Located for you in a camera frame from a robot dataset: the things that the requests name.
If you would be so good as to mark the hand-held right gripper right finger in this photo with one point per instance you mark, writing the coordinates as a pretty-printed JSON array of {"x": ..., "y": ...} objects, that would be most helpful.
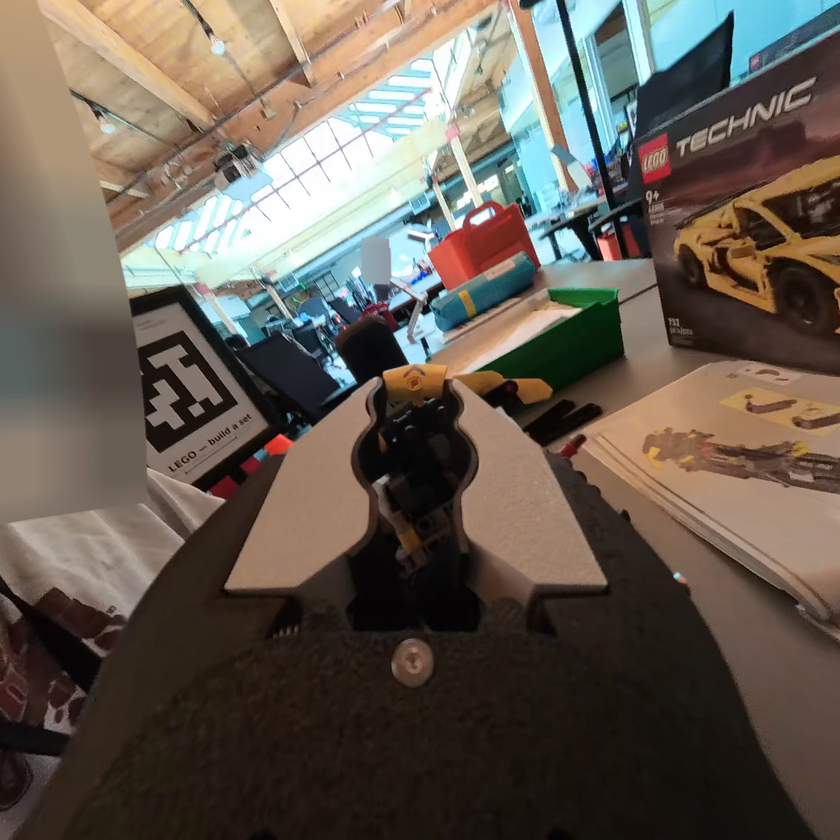
[{"x": 531, "y": 525}]

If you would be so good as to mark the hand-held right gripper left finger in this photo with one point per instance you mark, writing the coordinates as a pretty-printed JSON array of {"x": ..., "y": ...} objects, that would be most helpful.
[{"x": 302, "y": 518}]

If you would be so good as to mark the yellow emblem lego tile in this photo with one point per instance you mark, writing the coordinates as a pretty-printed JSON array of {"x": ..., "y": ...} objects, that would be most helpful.
[{"x": 413, "y": 380}]

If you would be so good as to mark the lego car chassis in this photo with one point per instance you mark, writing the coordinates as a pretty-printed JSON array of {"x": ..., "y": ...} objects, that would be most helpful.
[{"x": 413, "y": 459}]

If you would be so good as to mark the lego instruction booklet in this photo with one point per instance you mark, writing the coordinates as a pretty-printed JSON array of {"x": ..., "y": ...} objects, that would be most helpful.
[{"x": 722, "y": 492}]

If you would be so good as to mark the long black lego beam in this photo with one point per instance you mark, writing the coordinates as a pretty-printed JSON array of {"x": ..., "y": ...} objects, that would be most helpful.
[
  {"x": 574, "y": 420},
  {"x": 544, "y": 420}
]

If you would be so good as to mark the yellow car lego box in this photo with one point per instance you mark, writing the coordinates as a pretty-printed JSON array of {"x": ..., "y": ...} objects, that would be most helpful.
[{"x": 754, "y": 229}]

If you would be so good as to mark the red bag on chair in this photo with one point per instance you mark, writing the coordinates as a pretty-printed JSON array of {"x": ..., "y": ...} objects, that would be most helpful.
[{"x": 379, "y": 315}]

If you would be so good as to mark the silver laptop stand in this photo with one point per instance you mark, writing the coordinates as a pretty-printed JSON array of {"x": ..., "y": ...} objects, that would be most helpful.
[{"x": 413, "y": 308}]

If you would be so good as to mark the blue plastic package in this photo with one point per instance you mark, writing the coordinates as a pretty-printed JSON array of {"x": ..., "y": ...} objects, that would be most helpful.
[{"x": 485, "y": 292}]

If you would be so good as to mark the flat white paper bag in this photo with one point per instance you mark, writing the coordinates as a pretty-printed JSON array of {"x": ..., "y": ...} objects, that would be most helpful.
[{"x": 525, "y": 328}]

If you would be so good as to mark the white printed sign board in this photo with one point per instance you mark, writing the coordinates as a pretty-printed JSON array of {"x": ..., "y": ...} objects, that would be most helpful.
[{"x": 190, "y": 394}]

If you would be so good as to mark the red tote bag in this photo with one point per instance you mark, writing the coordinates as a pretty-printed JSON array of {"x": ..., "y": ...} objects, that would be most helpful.
[{"x": 505, "y": 243}]

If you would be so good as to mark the green plastic bin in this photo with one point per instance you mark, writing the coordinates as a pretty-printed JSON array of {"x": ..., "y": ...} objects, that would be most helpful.
[{"x": 577, "y": 341}]

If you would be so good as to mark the black metal pole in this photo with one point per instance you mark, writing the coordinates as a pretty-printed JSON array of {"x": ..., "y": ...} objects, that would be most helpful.
[{"x": 590, "y": 98}]

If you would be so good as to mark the black mesh office chair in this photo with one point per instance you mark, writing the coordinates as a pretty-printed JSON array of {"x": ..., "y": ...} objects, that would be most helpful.
[{"x": 689, "y": 72}]

